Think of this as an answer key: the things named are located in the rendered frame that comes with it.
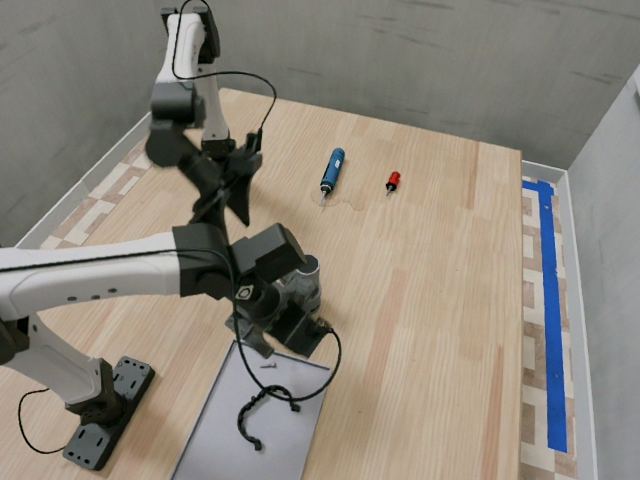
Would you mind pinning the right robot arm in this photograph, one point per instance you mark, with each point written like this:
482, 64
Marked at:
36, 280

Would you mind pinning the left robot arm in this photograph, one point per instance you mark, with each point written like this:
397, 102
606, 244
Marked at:
169, 143

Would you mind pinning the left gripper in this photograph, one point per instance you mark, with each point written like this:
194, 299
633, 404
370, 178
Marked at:
202, 169

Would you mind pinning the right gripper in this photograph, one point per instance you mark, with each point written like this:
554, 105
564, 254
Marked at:
267, 305

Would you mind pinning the red cylinder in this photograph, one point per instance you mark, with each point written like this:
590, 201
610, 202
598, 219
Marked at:
393, 181

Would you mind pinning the blue screwdriver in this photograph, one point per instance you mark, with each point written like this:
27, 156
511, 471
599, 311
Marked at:
331, 173

